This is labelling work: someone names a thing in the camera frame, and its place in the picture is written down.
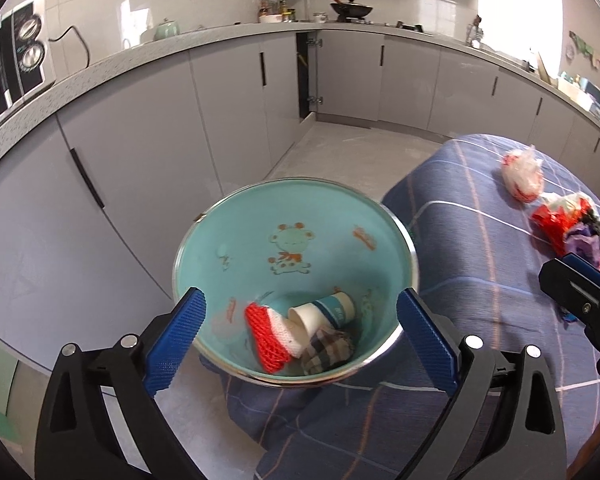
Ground white black microwave oven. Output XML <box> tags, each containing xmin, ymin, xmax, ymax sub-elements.
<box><xmin>0</xmin><ymin>0</ymin><xmax>56</xmax><ymax>126</ymax></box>

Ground plaid cloth scrap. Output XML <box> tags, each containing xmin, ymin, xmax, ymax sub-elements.
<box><xmin>300</xmin><ymin>327</ymin><xmax>355</xmax><ymax>376</ymax></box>

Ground gas stove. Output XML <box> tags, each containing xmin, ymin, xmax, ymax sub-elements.
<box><xmin>336</xmin><ymin>16</ymin><xmax>426</xmax><ymax>31</ymax></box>

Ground teal enamel basin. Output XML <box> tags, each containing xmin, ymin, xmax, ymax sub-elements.
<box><xmin>172</xmin><ymin>177</ymin><xmax>420</xmax><ymax>387</ymax></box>

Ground red plastic wrapper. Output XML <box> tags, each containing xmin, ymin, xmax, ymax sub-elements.
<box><xmin>531</xmin><ymin>194</ymin><xmax>600</xmax><ymax>256</ymax></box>

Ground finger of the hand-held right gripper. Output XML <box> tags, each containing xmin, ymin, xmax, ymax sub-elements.
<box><xmin>560</xmin><ymin>253</ymin><xmax>600</xmax><ymax>306</ymax></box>
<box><xmin>539</xmin><ymin>258</ymin><xmax>600</xmax><ymax>347</ymax></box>

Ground black wok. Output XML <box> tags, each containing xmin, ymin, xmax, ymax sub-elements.
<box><xmin>326</xmin><ymin>0</ymin><xmax>374</xmax><ymax>18</ymax></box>

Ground blue plaid blanket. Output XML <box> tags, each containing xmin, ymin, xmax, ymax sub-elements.
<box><xmin>220</xmin><ymin>133</ymin><xmax>600</xmax><ymax>480</ymax></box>

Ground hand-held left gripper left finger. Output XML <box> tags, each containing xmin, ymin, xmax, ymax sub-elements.
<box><xmin>34</xmin><ymin>287</ymin><xmax>208</xmax><ymax>480</ymax></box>

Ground purple wrapper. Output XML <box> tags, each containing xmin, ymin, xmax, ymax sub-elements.
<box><xmin>562</xmin><ymin>225</ymin><xmax>600</xmax><ymax>281</ymax></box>

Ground black power cable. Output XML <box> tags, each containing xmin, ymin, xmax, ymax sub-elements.
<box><xmin>48</xmin><ymin>25</ymin><xmax>90</xmax><ymax>68</ymax></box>

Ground grey kitchen cabinets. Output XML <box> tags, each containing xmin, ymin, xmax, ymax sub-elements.
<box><xmin>0</xmin><ymin>30</ymin><xmax>600</xmax><ymax>376</ymax></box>

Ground clear red-print plastic bag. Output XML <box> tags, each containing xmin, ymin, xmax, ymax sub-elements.
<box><xmin>501</xmin><ymin>145</ymin><xmax>546</xmax><ymax>204</ymax></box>

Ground grey speckled kitchen counter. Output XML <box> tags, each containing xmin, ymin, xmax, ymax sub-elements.
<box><xmin>0</xmin><ymin>20</ymin><xmax>600</xmax><ymax>181</ymax></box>

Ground wall decoration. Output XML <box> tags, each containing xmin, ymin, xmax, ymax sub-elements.
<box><xmin>567</xmin><ymin>30</ymin><xmax>600</xmax><ymax>68</ymax></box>

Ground red white foam net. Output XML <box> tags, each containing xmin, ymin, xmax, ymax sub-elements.
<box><xmin>244</xmin><ymin>302</ymin><xmax>311</xmax><ymax>374</ymax></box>

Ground white blue paper cup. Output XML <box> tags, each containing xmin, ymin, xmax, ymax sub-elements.
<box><xmin>287</xmin><ymin>291</ymin><xmax>356</xmax><ymax>341</ymax></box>

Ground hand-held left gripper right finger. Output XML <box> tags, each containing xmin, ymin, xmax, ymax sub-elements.
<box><xmin>396</xmin><ymin>289</ymin><xmax>568</xmax><ymax>480</ymax></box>

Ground green ceramic teapot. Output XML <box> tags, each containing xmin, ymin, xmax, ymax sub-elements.
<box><xmin>154</xmin><ymin>18</ymin><xmax>180</xmax><ymax>41</ymax></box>

